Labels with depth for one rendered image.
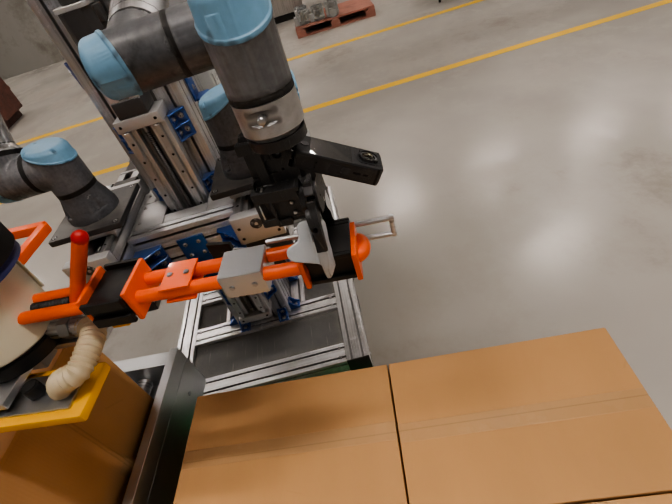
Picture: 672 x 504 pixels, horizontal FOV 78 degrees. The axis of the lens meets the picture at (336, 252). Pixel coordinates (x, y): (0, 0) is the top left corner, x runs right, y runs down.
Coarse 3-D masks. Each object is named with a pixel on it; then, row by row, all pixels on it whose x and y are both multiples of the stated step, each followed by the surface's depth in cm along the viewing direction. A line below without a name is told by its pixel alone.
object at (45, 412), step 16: (96, 368) 71; (32, 384) 67; (96, 384) 69; (16, 400) 69; (32, 400) 68; (48, 400) 67; (64, 400) 67; (80, 400) 66; (0, 416) 67; (16, 416) 67; (32, 416) 66; (48, 416) 66; (64, 416) 65; (80, 416) 65; (0, 432) 68
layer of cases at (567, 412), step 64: (320, 384) 120; (384, 384) 116; (448, 384) 111; (512, 384) 107; (576, 384) 103; (640, 384) 99; (192, 448) 116; (256, 448) 111; (320, 448) 107; (384, 448) 103; (448, 448) 99; (512, 448) 96; (576, 448) 93; (640, 448) 90
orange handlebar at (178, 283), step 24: (360, 240) 60; (24, 264) 82; (192, 264) 65; (216, 264) 64; (288, 264) 60; (168, 288) 62; (192, 288) 62; (216, 288) 62; (24, 312) 67; (48, 312) 66; (72, 312) 65
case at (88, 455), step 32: (64, 352) 98; (128, 384) 117; (96, 416) 104; (128, 416) 115; (0, 448) 81; (32, 448) 86; (64, 448) 93; (96, 448) 102; (128, 448) 112; (0, 480) 78; (32, 480) 85; (64, 480) 92; (96, 480) 100; (128, 480) 110
